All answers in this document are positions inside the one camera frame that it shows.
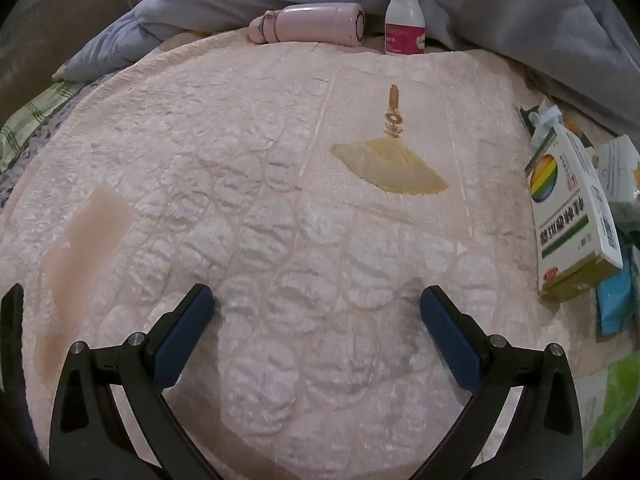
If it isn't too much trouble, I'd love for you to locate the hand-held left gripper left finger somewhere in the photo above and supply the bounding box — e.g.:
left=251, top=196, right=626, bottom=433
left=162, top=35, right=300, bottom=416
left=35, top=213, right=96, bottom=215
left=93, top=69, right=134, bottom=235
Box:
left=47, top=284, right=226, bottom=480

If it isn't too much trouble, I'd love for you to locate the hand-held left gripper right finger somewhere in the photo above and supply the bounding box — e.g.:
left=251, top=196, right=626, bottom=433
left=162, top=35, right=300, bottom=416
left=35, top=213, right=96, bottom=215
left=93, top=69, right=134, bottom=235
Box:
left=419, top=285, right=586, bottom=480

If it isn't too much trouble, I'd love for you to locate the blue plastic wrapper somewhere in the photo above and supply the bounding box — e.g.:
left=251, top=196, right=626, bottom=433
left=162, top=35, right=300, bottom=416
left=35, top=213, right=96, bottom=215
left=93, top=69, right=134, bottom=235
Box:
left=595, top=247, right=640, bottom=337

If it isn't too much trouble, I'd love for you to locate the white green milk carton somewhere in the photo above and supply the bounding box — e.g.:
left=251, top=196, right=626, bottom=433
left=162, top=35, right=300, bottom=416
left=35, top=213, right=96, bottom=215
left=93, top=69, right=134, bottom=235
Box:
left=592, top=135, right=640, bottom=206

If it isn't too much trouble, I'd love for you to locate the green white plastic bag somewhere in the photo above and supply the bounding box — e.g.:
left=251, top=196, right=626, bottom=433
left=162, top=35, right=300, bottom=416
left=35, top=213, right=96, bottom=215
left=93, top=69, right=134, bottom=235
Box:
left=575, top=355, right=640, bottom=466

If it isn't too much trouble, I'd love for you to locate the white medicine box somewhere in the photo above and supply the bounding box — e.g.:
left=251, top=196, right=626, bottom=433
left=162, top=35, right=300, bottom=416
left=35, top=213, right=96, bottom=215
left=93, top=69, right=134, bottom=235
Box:
left=524, top=122, right=624, bottom=302

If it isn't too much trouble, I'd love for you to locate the pink embossed blanket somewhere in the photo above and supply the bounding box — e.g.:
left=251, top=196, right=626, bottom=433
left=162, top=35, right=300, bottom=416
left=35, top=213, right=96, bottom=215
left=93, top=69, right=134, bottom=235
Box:
left=0, top=30, right=640, bottom=480

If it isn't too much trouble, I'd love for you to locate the grey patterned bedsheet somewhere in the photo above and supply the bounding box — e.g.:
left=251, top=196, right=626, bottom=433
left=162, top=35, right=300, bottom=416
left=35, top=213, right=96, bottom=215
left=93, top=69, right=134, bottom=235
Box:
left=0, top=72, right=121, bottom=206

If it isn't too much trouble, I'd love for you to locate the green plaid pillow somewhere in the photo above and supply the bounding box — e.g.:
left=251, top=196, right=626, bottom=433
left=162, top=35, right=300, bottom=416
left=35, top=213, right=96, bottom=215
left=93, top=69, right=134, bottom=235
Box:
left=0, top=77, right=86, bottom=171

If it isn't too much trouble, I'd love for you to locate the white pill bottle pink label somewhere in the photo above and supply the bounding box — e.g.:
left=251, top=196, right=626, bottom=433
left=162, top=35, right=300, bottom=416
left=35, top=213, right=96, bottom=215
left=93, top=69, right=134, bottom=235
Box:
left=384, top=0, right=427, bottom=56

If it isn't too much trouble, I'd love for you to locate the grey-blue quilt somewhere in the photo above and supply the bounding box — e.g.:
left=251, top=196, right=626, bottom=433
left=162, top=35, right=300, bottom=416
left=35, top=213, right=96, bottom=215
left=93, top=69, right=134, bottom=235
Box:
left=52, top=0, right=640, bottom=136

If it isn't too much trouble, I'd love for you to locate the pink thermos bottle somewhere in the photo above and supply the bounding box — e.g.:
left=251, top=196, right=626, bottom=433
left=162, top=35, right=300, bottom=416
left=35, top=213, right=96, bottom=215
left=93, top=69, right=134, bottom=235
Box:
left=248, top=2, right=367, bottom=47

